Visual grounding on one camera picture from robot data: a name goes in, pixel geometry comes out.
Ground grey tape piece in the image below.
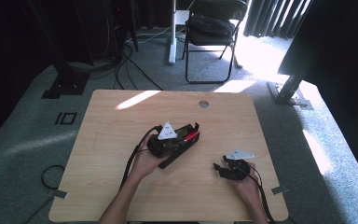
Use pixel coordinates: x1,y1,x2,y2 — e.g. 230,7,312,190
271,185,291,196
47,189,69,200

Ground black cable loop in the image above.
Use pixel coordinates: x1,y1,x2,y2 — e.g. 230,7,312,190
24,164,67,224

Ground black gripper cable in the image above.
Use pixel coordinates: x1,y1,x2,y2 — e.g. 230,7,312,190
244,163,277,224
118,124,163,191

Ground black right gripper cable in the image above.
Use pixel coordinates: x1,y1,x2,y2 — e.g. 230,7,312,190
244,163,277,224

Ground person's left hand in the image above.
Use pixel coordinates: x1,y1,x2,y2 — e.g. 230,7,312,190
130,133,170,182

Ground white desk leg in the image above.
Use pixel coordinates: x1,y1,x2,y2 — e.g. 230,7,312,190
168,0,179,65

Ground dark pleated curtain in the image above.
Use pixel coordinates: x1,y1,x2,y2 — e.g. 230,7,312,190
242,0,312,40

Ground person's right hand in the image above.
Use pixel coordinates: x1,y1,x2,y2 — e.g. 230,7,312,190
228,161,261,203

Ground black pencil case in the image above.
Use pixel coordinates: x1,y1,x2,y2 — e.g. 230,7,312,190
157,121,200,170

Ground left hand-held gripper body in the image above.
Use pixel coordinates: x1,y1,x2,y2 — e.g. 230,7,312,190
146,121,182,159

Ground white floor cable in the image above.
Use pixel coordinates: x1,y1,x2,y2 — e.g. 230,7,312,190
125,25,173,45

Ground black stand with base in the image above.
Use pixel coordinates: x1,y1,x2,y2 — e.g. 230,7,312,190
27,0,90,100

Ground aluminium stand with base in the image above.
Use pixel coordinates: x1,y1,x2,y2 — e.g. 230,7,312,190
266,27,327,111

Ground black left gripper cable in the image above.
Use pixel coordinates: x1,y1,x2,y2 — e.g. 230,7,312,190
118,124,163,191

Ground black bag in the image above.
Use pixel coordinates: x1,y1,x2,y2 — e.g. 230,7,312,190
187,13,237,37

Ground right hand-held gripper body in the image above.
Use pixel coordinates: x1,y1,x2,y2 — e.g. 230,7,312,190
222,147,256,182

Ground black folding chair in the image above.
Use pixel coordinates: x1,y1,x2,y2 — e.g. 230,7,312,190
182,0,250,85

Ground black floor cables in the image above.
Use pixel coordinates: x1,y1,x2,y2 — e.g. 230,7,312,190
113,41,164,91

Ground red pen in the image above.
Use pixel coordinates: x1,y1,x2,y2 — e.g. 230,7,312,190
183,131,200,143

